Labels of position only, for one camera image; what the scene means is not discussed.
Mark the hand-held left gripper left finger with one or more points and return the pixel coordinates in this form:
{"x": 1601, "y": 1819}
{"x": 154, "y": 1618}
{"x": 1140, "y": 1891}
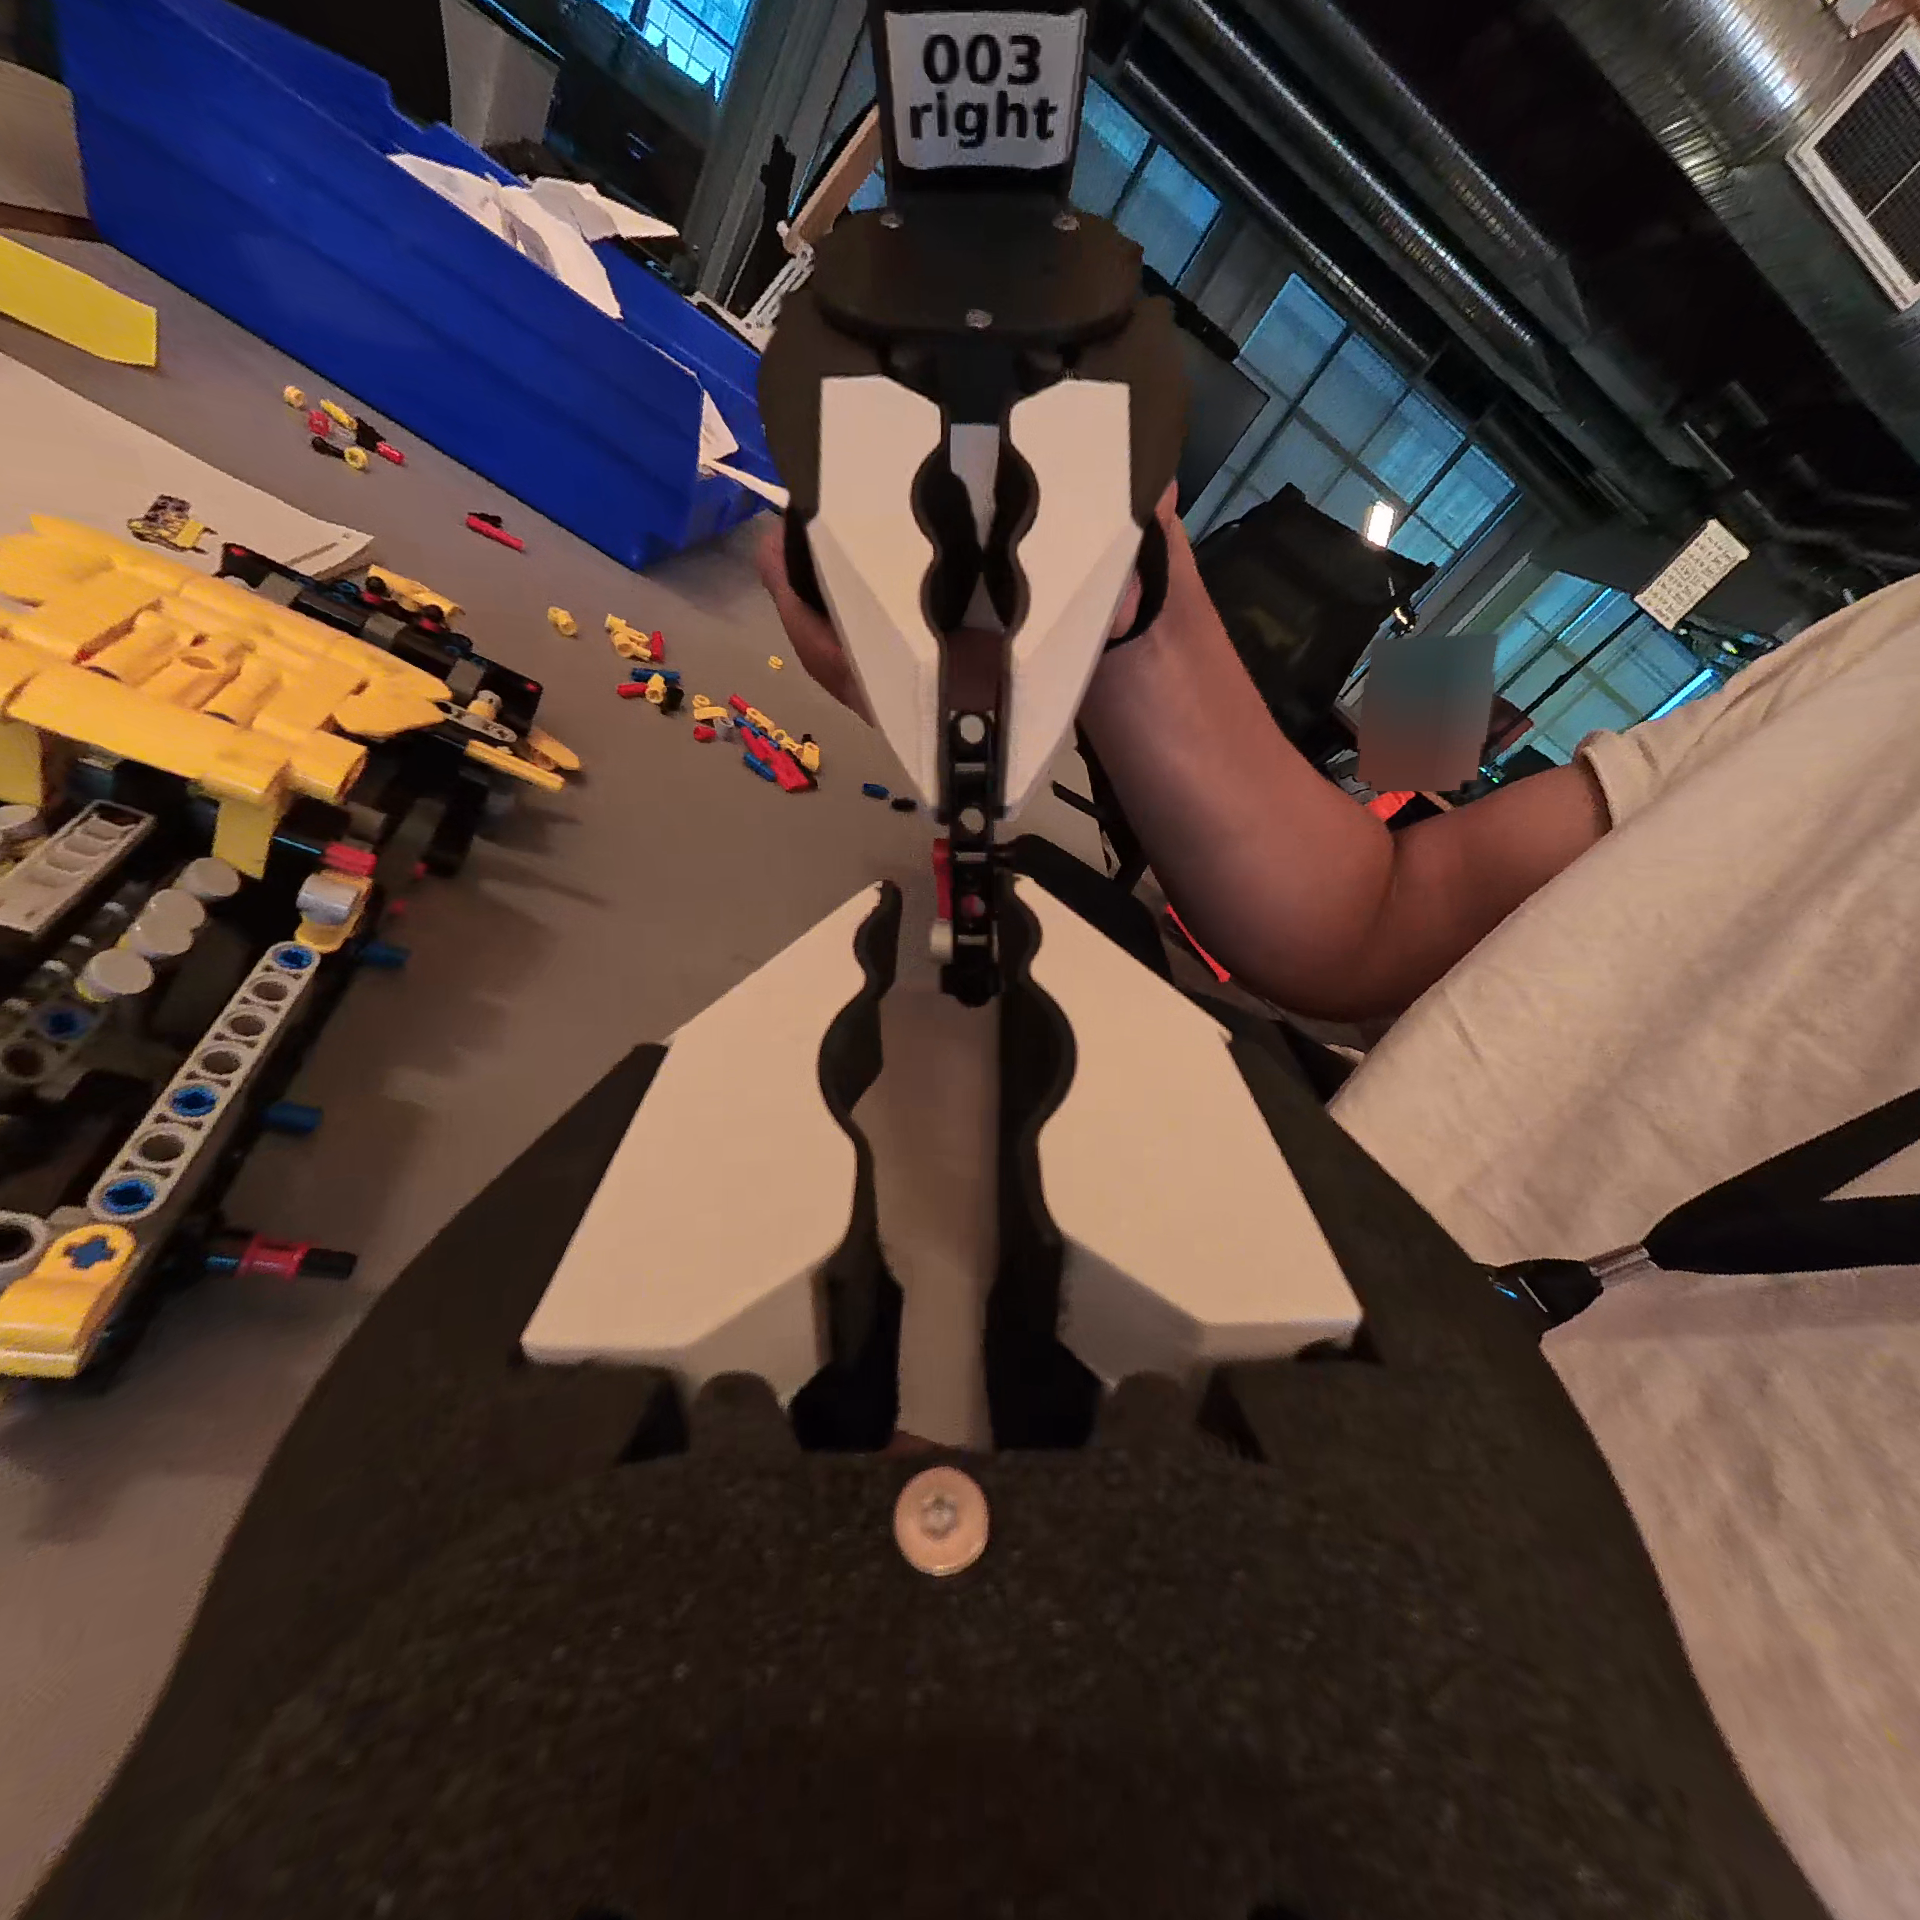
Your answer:
{"x": 704, "y": 1186}

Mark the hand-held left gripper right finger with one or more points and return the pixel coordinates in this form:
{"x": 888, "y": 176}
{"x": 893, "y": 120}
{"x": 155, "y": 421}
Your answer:
{"x": 1201, "y": 1186}

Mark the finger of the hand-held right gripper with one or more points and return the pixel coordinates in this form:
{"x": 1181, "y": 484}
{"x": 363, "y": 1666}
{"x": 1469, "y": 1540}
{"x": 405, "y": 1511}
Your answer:
{"x": 868, "y": 570}
{"x": 1078, "y": 570}

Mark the black brick beam assembly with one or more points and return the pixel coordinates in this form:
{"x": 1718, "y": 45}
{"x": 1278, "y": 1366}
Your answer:
{"x": 971, "y": 902}

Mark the partly built toy brick car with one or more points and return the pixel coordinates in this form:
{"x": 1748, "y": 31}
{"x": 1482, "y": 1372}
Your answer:
{"x": 180, "y": 675}

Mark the person's right forearm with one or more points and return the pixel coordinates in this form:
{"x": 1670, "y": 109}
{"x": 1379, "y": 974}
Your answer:
{"x": 1320, "y": 870}

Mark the grey desk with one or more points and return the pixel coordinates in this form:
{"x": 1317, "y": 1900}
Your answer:
{"x": 598, "y": 974}

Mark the person's right hand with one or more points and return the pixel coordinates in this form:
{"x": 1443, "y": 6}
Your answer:
{"x": 810, "y": 629}

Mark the scattered coloured brick pins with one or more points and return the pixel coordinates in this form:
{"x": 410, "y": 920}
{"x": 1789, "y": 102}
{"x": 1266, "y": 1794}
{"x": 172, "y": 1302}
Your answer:
{"x": 780, "y": 750}

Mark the red orange bag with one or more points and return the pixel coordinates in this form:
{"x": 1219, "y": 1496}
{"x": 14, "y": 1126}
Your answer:
{"x": 1196, "y": 944}

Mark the crumpled white paper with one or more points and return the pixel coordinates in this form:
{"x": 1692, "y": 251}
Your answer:
{"x": 556, "y": 224}

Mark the person's white shirt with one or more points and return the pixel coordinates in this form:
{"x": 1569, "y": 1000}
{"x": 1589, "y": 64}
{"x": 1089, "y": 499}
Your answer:
{"x": 1651, "y": 1051}

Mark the blue storage bin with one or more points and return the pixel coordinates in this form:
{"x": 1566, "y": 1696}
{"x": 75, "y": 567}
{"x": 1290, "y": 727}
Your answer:
{"x": 374, "y": 271}

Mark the white notice sheet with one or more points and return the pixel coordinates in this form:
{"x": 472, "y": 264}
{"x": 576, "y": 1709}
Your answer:
{"x": 1692, "y": 573}

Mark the open instruction booklet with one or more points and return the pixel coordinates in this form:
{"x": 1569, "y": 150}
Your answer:
{"x": 90, "y": 452}

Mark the yellow paper note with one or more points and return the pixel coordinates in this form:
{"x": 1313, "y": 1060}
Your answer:
{"x": 75, "y": 308}

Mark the white vent grille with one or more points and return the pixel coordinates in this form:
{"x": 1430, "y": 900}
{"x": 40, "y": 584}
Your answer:
{"x": 1875, "y": 165}

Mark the silver ventilation duct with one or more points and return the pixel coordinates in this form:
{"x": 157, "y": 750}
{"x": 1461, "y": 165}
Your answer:
{"x": 1694, "y": 120}

